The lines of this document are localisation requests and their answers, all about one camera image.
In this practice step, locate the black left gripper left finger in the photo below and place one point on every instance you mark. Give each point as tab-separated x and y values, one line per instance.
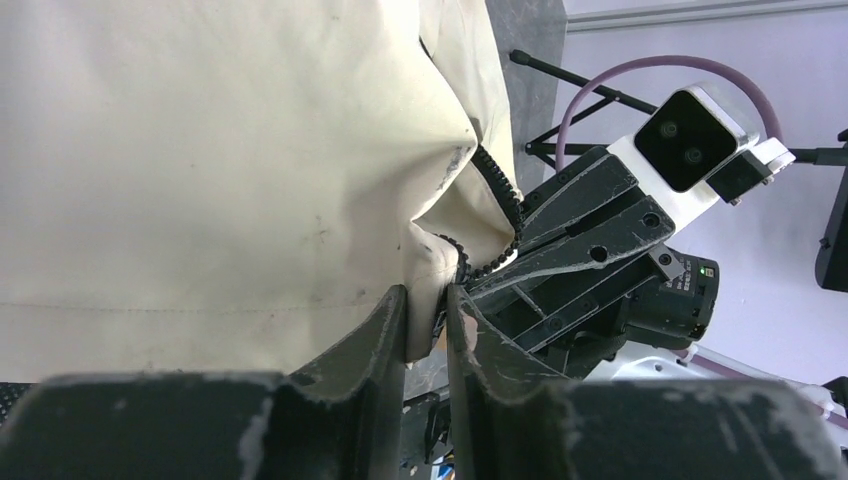
337	417

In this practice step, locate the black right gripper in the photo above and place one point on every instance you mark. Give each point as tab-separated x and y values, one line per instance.
556	303

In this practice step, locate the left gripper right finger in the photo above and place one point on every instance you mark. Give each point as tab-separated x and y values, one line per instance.
513	417

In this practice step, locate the cream zip-up jacket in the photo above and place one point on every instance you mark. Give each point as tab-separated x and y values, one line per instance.
233	185

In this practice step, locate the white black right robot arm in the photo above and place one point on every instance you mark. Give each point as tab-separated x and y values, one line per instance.
636	361

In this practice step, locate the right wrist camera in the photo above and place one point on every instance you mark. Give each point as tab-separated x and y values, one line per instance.
683	208

